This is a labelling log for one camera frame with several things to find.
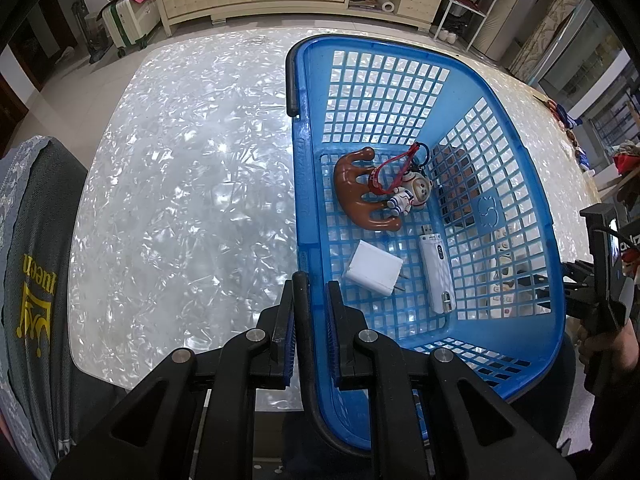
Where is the blue plastic basket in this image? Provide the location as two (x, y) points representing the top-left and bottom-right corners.
(286, 35), (565, 452)

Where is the astronaut doll keychain red lanyard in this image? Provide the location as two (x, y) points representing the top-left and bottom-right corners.
(368, 142), (434, 217)

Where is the white USB dongle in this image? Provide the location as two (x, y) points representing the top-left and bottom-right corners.
(419, 226), (456, 314)

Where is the brown wooden massage comb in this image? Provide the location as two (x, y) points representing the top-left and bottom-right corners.
(333, 146), (402, 232)

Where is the white green suitcase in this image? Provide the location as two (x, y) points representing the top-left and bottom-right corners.
(100, 0), (160, 58)

